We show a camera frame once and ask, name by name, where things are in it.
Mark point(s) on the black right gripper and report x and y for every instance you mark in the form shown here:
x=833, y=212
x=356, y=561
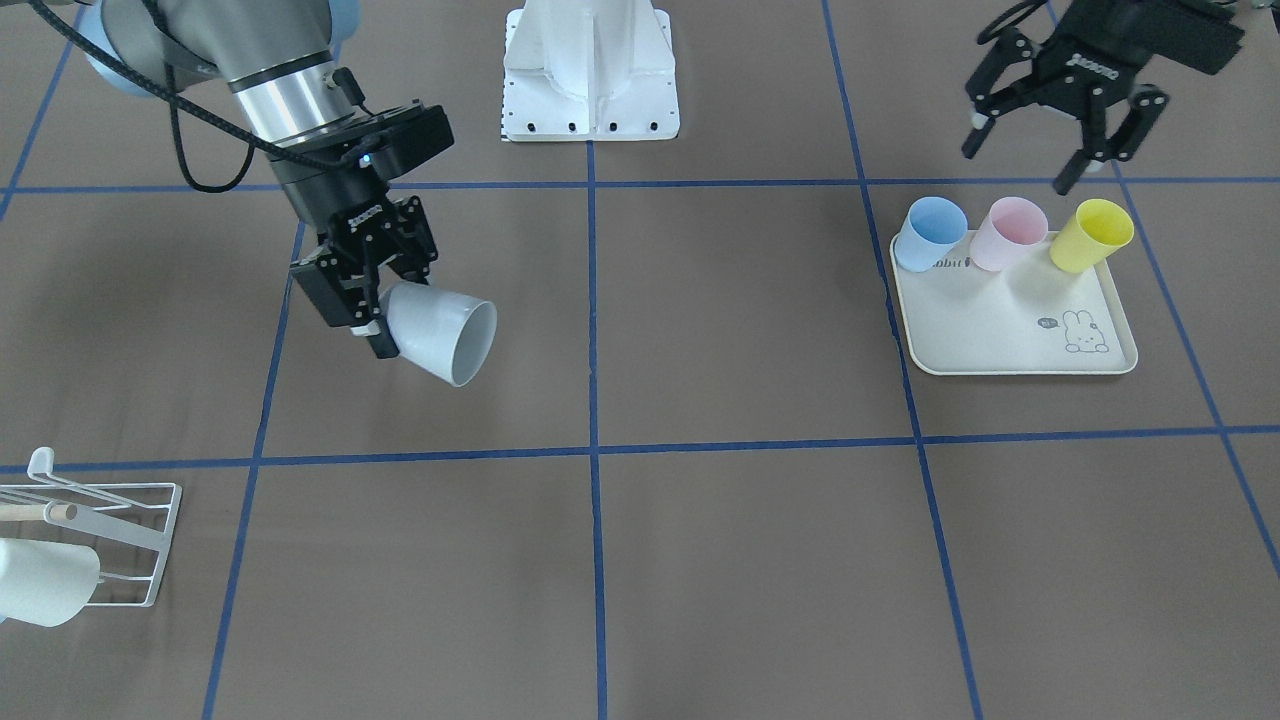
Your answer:
x=328, y=201

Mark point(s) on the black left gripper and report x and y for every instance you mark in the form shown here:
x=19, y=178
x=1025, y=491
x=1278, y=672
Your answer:
x=1098, y=55

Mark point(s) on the grey plastic cup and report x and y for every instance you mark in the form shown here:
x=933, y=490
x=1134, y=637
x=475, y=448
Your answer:
x=448, y=334

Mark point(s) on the pale cream plastic cup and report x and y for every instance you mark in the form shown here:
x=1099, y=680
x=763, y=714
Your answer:
x=46, y=583

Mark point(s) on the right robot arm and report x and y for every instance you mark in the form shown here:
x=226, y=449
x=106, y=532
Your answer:
x=277, y=59

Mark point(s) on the yellow plastic cup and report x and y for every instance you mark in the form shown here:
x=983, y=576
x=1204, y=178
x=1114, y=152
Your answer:
x=1097, y=229

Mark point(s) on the pink plastic cup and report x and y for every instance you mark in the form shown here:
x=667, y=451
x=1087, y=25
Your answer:
x=1012, y=228

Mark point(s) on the medium blue plastic cup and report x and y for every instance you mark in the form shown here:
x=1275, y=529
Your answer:
x=931, y=229

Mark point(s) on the cream serving tray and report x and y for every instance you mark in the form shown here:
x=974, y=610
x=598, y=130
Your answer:
x=1029, y=319

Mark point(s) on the brown table mat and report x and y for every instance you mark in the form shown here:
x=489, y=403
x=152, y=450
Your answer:
x=699, y=477

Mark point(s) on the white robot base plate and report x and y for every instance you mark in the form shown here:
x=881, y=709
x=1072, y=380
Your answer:
x=579, y=71

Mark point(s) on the white wire cup rack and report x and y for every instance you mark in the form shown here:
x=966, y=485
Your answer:
x=132, y=524

